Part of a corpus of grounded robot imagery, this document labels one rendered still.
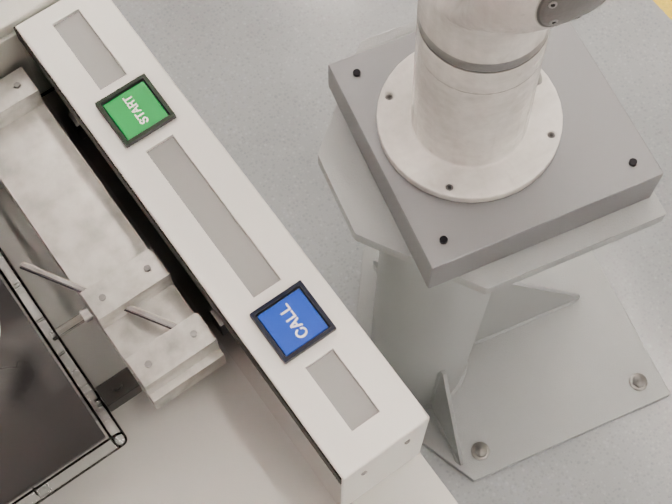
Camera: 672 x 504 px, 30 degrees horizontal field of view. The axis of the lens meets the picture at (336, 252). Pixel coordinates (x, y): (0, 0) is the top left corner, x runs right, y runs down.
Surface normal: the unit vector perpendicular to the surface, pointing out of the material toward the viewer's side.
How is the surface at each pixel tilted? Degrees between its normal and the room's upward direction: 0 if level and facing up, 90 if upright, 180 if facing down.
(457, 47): 88
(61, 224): 0
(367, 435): 0
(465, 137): 88
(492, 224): 3
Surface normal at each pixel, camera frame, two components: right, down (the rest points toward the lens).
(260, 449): 0.00, -0.37
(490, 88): 0.09, 0.91
